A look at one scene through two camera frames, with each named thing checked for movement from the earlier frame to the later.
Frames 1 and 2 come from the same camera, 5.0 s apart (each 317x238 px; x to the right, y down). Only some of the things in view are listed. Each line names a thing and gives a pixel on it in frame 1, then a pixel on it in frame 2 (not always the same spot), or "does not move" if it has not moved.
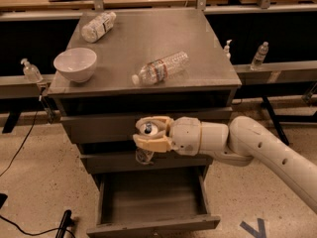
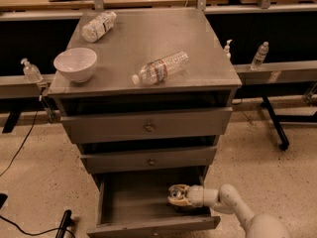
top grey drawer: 120,128 does not move
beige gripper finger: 158,143 -> 182,201
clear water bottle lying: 161,69 does not move
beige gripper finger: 167,121 -> 184,187
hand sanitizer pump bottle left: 31,71 does not move
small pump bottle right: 227,49 does not move
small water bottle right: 260,57 does not move
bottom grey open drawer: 153,202 does not move
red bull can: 146,157 -> 175,190
